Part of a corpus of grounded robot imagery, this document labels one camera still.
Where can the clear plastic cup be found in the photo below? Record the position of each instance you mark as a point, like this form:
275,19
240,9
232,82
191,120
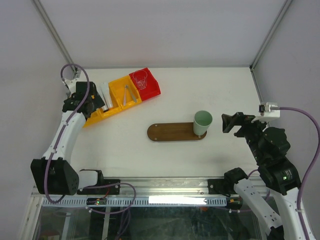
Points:
140,77

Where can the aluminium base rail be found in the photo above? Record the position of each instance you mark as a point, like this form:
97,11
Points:
161,186

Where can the left aluminium frame post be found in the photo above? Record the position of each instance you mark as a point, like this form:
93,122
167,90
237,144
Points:
39,7

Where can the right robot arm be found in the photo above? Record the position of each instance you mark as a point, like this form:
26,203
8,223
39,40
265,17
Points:
269,146

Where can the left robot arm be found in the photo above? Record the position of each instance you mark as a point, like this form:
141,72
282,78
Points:
53,173

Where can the white slotted cable duct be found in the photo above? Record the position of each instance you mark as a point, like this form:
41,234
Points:
149,201

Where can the yellow toothbrush bin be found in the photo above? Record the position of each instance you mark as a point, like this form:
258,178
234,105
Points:
118,86

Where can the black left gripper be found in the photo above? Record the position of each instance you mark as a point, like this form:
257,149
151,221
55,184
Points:
96,100

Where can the pale green cup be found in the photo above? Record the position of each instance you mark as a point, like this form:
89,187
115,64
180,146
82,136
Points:
201,122

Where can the empty yellow bin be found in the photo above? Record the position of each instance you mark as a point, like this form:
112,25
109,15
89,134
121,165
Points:
94,118

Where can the red plastic bin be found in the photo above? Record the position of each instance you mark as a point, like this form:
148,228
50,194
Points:
152,88

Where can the white toothpaste tube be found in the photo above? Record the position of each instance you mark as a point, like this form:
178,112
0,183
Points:
106,95

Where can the oval wooden tray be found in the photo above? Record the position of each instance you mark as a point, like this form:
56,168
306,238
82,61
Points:
173,132

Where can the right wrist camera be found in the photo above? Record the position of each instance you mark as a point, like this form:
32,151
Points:
269,111

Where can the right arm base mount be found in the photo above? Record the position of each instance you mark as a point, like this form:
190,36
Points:
225,186

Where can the right aluminium frame post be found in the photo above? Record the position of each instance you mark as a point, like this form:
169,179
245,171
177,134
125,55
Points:
274,26

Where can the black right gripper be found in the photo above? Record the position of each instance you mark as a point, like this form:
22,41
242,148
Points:
239,119

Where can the yellow toothpaste bin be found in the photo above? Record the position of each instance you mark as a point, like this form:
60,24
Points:
116,103

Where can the aluminium frame post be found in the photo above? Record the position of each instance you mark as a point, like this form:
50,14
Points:
39,7
274,26

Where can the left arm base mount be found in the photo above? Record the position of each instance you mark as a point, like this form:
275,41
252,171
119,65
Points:
100,186

